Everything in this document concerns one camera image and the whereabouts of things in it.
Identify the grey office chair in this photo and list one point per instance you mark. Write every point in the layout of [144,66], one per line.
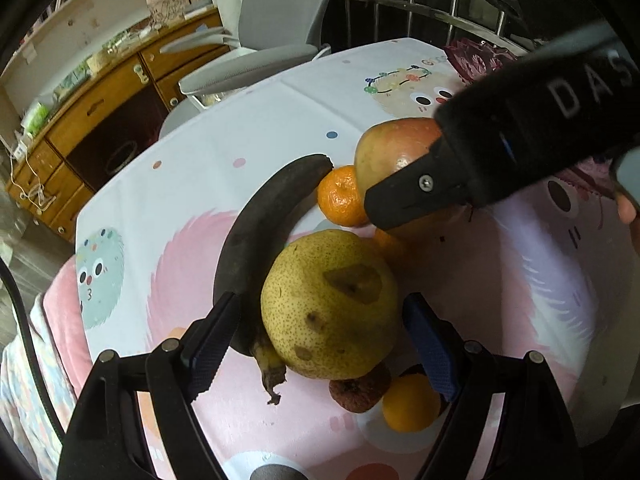
[275,20]

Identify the pastel patterned blanket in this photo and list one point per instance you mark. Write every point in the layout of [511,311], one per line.
[20,380]

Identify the wooden desk with drawers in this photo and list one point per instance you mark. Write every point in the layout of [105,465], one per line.
[95,110]

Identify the printed cartoon tablecloth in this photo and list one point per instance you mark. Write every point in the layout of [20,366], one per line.
[200,185]

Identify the metal window grille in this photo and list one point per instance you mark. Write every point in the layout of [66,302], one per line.
[410,5]

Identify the blackened overripe banana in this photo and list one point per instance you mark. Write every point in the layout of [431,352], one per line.
[260,225]

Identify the brown shrivelled fruit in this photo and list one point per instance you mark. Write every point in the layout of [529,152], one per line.
[357,392]

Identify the yellow speckled pear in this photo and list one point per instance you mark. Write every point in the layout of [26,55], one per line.
[325,305]

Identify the bright orange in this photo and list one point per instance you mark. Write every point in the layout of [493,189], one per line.
[410,405]

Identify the person's right hand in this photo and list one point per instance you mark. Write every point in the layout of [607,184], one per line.
[629,210]

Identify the green packet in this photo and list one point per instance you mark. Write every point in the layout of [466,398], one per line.
[36,117]

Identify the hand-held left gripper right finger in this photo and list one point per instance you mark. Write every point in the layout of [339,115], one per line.
[432,350]

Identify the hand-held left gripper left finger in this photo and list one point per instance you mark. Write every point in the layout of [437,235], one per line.
[207,355]

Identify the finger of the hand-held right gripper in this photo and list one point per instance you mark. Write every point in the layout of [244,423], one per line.
[415,192]

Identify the red yellow apple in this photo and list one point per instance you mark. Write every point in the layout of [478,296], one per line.
[395,145]

